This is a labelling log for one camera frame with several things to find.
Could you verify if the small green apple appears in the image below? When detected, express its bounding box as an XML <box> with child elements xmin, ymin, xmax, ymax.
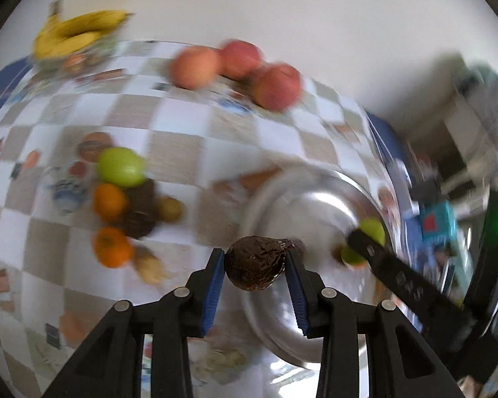
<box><xmin>341</xmin><ymin>218</ymin><xmax>386</xmax><ymax>266</ymax></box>

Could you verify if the clear plastic fruit container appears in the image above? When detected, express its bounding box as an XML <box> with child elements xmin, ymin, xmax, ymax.
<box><xmin>37</xmin><ymin>35</ymin><xmax>118</xmax><ymax>72</ymax></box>

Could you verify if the blurred white cabinet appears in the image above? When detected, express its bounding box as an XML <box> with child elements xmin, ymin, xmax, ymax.
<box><xmin>440</xmin><ymin>54</ymin><xmax>498</xmax><ymax>175</ymax></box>

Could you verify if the orange mandarin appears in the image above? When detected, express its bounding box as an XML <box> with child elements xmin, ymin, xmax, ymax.
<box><xmin>95</xmin><ymin>227</ymin><xmax>133</xmax><ymax>268</ymax></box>
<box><xmin>93</xmin><ymin>183</ymin><xmax>129</xmax><ymax>222</ymax></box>

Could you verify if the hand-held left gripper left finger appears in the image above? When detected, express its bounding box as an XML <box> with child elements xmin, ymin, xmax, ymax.
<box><xmin>41</xmin><ymin>248</ymin><xmax>225</xmax><ymax>398</ymax></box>

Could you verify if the stainless steel bowl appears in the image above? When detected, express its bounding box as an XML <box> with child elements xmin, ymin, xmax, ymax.
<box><xmin>238</xmin><ymin>166</ymin><xmax>403</xmax><ymax>369</ymax></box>

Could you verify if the large green apple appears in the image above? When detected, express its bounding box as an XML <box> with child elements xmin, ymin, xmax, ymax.
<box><xmin>97</xmin><ymin>147</ymin><xmax>146</xmax><ymax>187</ymax></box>

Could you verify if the small olive-yellow fruit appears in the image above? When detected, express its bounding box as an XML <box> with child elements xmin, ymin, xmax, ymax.
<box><xmin>133</xmin><ymin>249</ymin><xmax>167</xmax><ymax>285</ymax></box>
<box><xmin>158</xmin><ymin>197</ymin><xmax>184</xmax><ymax>222</ymax></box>

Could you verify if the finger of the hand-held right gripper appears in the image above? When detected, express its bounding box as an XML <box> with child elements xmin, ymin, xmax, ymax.
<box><xmin>348</xmin><ymin>230</ymin><xmax>476</xmax><ymax>353</ymax></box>

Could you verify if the red apple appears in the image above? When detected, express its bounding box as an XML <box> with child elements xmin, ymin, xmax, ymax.
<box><xmin>170</xmin><ymin>46</ymin><xmax>222</xmax><ymax>90</ymax></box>
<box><xmin>220</xmin><ymin>40</ymin><xmax>263</xmax><ymax>79</ymax></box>
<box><xmin>252</xmin><ymin>64</ymin><xmax>303</xmax><ymax>110</ymax></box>

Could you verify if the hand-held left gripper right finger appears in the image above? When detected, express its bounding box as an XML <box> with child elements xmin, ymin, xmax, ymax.
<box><xmin>284</xmin><ymin>248</ymin><xmax>459</xmax><ymax>398</ymax></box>

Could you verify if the teal box red label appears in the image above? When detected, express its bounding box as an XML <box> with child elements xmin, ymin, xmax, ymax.
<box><xmin>419</xmin><ymin>201</ymin><xmax>459</xmax><ymax>243</ymax></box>

